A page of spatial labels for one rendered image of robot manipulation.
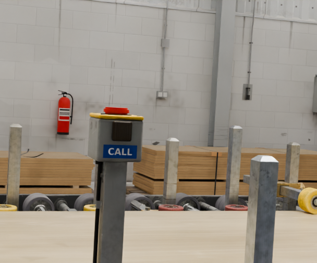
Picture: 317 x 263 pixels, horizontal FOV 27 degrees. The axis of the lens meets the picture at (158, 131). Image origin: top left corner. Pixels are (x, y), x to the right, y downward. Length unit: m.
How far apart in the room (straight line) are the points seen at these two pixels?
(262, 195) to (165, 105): 7.54
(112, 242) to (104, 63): 7.38
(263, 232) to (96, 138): 0.33
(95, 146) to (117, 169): 0.05
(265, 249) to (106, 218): 0.28
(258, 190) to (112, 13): 7.42
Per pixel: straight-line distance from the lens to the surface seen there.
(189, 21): 8.76
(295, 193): 2.26
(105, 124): 0.97
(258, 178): 1.09
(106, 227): 1.01
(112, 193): 1.01
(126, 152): 0.98
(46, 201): 2.49
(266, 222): 1.11
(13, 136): 2.07
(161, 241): 1.61
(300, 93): 9.50
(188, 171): 7.38
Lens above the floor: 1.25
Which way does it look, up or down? 3 degrees down
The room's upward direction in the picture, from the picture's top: 3 degrees clockwise
